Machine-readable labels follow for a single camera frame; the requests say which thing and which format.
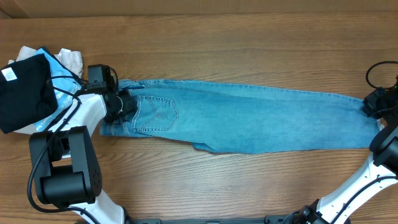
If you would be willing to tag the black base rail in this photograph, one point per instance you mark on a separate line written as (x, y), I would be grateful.
(270, 219)

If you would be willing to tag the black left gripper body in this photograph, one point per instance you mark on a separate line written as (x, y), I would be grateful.
(125, 104)

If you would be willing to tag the light blue printed shirt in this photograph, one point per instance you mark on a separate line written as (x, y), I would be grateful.
(66, 63)

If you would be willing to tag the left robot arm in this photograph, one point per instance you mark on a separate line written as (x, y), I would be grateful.
(66, 175)

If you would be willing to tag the black folded shirt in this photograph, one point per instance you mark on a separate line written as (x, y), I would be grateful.
(25, 96)

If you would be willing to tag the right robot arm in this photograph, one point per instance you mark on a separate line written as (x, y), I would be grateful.
(378, 172)

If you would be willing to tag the beige folded garment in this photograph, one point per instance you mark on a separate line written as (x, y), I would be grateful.
(27, 52)

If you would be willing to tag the light blue denim jeans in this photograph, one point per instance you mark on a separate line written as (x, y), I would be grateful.
(237, 118)

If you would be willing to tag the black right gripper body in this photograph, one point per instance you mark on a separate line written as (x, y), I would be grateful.
(381, 99)

